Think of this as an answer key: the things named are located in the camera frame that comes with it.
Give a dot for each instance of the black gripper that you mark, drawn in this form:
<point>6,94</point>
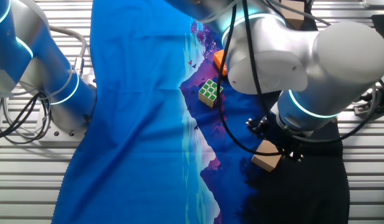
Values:
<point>280,137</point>

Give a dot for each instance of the orange box with red button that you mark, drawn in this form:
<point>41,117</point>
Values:
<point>219,60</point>

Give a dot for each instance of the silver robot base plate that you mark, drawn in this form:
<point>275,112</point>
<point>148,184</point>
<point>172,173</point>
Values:
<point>67,138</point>

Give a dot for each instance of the black flat slab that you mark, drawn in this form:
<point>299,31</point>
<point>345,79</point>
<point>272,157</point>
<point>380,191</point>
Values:
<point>383,23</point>

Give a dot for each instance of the silver ribbed depth camera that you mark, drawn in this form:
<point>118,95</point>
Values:
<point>376,2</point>

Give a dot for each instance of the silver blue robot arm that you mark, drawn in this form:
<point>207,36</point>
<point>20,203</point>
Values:
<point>335,62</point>

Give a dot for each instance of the plain wooden cube block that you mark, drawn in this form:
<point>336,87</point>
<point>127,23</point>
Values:
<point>293,15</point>
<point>264,157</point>

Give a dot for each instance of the green faced puzzle cube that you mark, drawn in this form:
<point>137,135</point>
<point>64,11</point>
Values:
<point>208,93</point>

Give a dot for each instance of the blue black landscape cloth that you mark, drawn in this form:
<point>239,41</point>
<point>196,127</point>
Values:
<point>132,124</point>

